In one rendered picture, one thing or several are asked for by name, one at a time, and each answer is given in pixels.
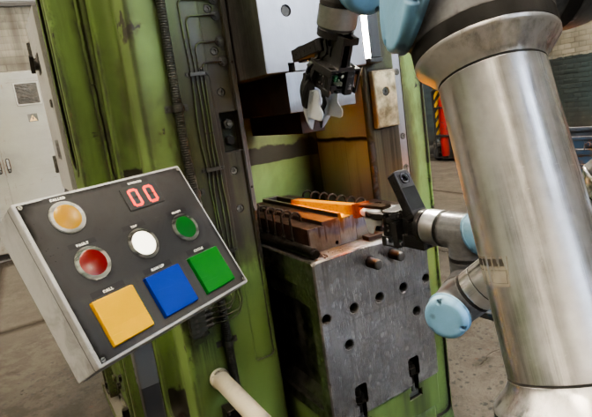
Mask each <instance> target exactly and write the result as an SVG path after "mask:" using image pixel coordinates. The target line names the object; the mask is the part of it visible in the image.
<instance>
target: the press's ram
mask: <svg viewBox="0 0 592 417"><path fill-rule="evenodd" d="M319 2H320V0H225V4H226V14H227V20H228V25H229V32H230V37H231V43H232V49H233V59H234V65H235V70H236V76H237V82H238V85H242V84H246V83H249V82H253V81H256V80H259V79H263V78H269V77H272V76H276V75H279V74H283V73H287V72H296V71H305V70H306V69H307V63H309V62H307V63H299V62H296V63H294V62H293V59H292V50H294V49H296V48H297V47H298V46H301V45H304V44H306V43H308V42H310V41H312V40H314V39H316V38H321V37H320V36H318V35H317V34H316V31H317V26H318V25H317V24H316V20H317V13H318V6H319ZM354 31H355V32H354V35H355V36H357V37H359V45H355V46H353V47H352V53H351V61H350V63H353V64H354V65H356V66H362V65H365V64H366V54H365V46H364V38H363V29H362V21H361V15H358V21H357V26H356V29H355V30H354Z"/></svg>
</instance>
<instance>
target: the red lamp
mask: <svg viewBox="0 0 592 417"><path fill-rule="evenodd" d="M79 264H80V266H81V268H82V269H83V270H84V271H85V272H86V273H88V274H91V275H100V274H102V273H103V272H104V271H105V270H106V269H107V259H106V257H105V256H104V255H103V254H102V253H101V252H100V251H98V250H96V249H88V250H86V251H84V252H83V253H82V254H81V256H80V258H79Z"/></svg>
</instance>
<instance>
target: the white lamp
mask: <svg viewBox="0 0 592 417"><path fill-rule="evenodd" d="M132 243H133V246H134V248H135V249H136V250H137V251H138V252H140V253H142V254H145V255H147V254H151V253H152V252H153V251H154V250H155V249H156V242H155V240H154V238H153V237H152V236H151V235H150V234H148V233H146V232H144V231H140V232H137V233H135V234H134V235H133V237H132Z"/></svg>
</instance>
